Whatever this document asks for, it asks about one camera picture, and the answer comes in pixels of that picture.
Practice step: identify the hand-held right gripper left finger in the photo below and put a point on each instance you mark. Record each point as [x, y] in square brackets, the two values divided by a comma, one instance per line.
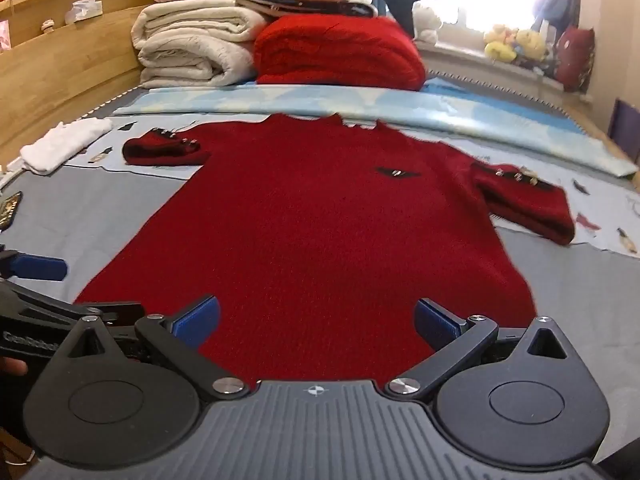
[200, 321]

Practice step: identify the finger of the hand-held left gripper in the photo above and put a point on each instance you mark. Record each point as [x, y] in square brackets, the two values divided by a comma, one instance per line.
[40, 267]
[117, 311]

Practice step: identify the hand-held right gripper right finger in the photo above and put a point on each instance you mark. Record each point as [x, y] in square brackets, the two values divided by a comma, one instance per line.
[434, 325]

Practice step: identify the red knit sweater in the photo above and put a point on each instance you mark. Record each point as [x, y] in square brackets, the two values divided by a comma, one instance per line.
[310, 235]

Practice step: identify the person's left hand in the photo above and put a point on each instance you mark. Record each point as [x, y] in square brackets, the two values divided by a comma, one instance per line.
[12, 367]

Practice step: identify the black gold patterned item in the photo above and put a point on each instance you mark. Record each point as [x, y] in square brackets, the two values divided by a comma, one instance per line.
[10, 210]

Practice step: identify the small white cloth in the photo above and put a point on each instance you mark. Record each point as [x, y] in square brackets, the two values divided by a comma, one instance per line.
[60, 147]

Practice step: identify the grey table cloth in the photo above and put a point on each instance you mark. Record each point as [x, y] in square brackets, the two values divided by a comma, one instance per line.
[60, 75]

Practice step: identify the light blue blanket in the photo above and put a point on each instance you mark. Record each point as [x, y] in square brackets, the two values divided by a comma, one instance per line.
[450, 115]

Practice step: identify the clear plastic bag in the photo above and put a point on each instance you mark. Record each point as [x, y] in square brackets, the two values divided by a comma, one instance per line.
[82, 11]

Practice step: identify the folded cream quilt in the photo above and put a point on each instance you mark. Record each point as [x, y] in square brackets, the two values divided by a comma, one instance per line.
[190, 45]

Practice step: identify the white window sill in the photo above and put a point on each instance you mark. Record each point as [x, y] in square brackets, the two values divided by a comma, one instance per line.
[470, 55]

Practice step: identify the purple box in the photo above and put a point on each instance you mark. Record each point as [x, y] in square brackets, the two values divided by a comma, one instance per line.
[627, 130]

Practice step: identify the black white patterned cloth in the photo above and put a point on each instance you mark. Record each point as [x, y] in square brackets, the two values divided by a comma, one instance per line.
[540, 66]

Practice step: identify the folded red blanket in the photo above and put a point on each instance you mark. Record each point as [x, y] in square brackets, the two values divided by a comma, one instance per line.
[340, 55]

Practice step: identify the yellow plush toy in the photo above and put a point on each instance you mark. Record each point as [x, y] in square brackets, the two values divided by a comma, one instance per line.
[531, 44]
[500, 45]

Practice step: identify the dark red cushion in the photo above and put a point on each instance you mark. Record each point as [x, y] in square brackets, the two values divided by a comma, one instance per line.
[575, 60]

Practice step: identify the white plush bear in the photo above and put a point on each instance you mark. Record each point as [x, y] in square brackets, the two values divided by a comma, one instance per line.
[427, 22]

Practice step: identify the dark patterned folded cloth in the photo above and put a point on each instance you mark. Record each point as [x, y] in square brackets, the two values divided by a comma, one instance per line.
[310, 6]

